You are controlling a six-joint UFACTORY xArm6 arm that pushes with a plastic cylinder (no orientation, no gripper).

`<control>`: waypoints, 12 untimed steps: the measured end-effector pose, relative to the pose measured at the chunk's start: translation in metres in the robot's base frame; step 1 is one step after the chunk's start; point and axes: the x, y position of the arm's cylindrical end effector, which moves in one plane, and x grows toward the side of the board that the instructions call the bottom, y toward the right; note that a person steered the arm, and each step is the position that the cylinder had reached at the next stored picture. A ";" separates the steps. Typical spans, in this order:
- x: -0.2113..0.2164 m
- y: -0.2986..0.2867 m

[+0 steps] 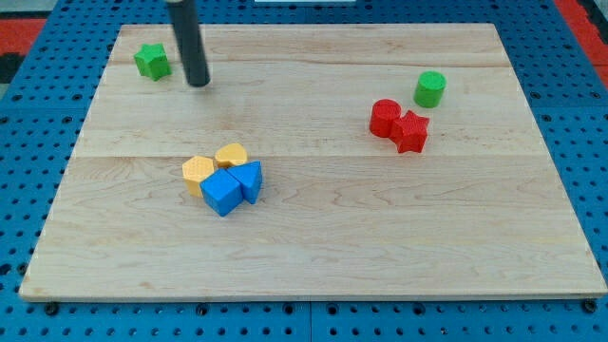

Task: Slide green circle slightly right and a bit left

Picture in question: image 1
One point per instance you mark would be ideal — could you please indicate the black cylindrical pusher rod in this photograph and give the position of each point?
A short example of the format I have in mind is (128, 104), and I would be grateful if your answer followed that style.
(185, 22)

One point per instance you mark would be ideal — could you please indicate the green star block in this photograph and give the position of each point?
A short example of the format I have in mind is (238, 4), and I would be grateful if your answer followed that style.
(151, 61)

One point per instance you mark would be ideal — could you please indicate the yellow rounded block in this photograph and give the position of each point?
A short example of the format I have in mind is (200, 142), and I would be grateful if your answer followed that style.
(232, 154)

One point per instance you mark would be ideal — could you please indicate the yellow hexagon block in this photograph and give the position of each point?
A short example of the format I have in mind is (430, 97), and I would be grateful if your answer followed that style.
(196, 170)

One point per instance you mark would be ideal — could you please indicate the blue triangle block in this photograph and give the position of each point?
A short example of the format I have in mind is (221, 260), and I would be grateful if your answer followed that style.
(250, 177)

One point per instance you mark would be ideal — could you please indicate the blue cube block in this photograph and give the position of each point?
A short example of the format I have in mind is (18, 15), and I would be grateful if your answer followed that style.
(222, 192)

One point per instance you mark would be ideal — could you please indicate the light wooden board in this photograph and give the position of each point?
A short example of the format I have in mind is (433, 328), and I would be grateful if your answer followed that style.
(480, 213)

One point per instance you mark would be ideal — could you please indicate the red cylinder block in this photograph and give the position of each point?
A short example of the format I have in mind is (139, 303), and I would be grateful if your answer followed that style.
(383, 113)

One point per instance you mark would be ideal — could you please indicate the red star block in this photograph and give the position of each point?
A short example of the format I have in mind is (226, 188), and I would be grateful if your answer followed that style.
(409, 133)

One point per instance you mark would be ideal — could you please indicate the green cylinder block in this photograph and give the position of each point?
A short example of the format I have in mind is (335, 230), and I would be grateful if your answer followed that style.
(430, 89)

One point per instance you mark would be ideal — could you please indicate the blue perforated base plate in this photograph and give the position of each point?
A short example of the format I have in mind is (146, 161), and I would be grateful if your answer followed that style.
(558, 57)

